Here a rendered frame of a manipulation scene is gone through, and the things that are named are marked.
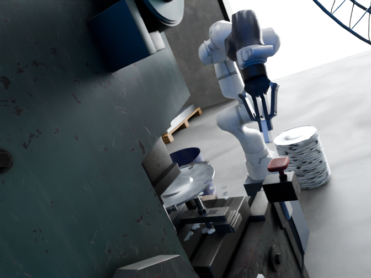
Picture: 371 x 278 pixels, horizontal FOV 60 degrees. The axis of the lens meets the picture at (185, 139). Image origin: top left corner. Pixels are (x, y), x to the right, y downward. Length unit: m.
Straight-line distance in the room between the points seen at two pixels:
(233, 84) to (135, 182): 0.97
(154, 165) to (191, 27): 5.03
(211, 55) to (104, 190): 0.99
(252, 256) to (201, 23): 5.08
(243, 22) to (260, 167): 0.82
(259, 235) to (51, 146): 0.66
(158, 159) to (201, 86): 5.12
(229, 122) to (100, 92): 0.98
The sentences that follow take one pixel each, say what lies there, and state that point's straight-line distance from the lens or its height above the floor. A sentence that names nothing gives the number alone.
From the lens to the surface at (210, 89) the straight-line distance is 5.95.
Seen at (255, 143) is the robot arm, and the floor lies 0.64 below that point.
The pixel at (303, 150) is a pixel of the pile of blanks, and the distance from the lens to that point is 2.22.
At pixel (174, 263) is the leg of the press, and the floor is 0.84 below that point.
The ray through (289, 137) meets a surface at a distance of 2.30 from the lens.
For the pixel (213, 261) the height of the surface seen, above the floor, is 0.70.
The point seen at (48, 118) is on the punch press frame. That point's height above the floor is 1.17.
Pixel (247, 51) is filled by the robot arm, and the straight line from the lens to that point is 0.99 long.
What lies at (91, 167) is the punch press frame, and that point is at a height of 1.06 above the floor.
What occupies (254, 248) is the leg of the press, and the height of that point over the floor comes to 0.62.
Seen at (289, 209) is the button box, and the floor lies 0.52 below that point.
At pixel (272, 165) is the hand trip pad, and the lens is 1.03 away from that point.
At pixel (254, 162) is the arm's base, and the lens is 1.62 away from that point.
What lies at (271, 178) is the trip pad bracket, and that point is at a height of 0.70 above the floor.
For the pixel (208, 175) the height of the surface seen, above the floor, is 0.78.
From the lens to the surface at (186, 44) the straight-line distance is 5.93.
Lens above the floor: 1.19
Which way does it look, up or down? 15 degrees down
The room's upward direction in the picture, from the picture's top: 24 degrees counter-clockwise
